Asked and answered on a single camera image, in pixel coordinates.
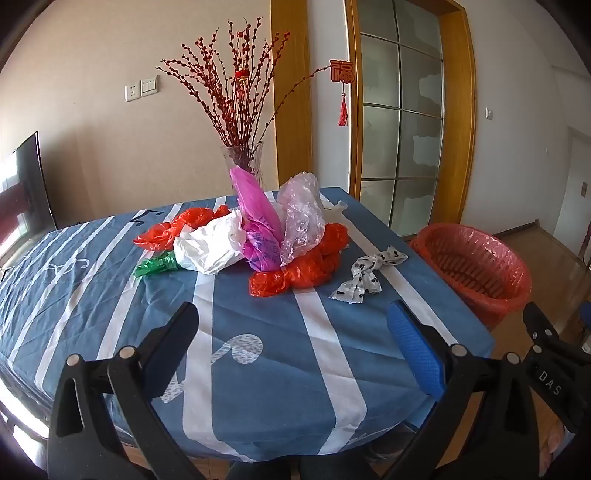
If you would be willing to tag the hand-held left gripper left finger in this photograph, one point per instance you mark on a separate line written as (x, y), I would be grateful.
(171, 353)

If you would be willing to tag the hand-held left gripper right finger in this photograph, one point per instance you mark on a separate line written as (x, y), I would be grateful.
(415, 350)

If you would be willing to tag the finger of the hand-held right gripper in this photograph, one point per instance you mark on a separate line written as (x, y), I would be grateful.
(540, 323)

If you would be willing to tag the green plastic bag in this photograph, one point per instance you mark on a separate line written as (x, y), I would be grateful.
(157, 265)

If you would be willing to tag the red plastic waste basket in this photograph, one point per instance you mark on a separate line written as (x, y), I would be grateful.
(466, 270)

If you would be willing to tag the red plastic bag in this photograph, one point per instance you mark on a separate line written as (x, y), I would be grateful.
(161, 235)
(295, 272)

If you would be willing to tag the person's right hand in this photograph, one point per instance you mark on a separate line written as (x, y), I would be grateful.
(551, 443)

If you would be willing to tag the red bin liner bag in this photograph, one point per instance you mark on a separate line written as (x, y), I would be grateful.
(510, 304)

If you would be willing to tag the white dotted plastic bag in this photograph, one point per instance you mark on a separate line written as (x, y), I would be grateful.
(364, 277)

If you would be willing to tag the blue striped tablecloth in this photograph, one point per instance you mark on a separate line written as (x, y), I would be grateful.
(277, 360)

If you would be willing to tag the white room door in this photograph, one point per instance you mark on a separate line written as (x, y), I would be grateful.
(575, 194)

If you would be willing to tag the small clear plastic bag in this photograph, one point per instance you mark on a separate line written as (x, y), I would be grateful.
(334, 210)

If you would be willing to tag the magenta plastic bag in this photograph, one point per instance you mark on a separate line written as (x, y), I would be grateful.
(256, 207)

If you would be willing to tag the clear crinkled plastic bag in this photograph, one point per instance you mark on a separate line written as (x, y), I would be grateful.
(300, 212)

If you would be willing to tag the clear glass vase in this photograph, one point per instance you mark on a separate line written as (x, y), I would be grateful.
(244, 159)

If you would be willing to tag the frosted glass panel door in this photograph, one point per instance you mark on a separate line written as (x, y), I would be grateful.
(401, 138)

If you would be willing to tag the black flat television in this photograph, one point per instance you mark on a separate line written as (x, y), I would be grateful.
(32, 184)

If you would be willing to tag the glass vase with red branches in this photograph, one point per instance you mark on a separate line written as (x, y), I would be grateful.
(231, 101)

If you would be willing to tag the small red lantern ornament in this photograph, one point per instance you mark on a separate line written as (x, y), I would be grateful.
(241, 74)

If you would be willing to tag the red hanging tassel ornament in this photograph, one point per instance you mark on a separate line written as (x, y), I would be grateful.
(341, 71)

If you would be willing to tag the wooden door frame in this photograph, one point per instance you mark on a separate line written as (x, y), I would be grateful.
(464, 115)

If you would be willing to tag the white wall socket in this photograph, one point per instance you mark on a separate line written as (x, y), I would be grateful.
(132, 93)

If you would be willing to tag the wooden door post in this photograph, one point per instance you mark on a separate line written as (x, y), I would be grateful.
(291, 115)

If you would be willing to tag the white light switch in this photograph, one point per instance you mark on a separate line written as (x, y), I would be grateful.
(148, 86)

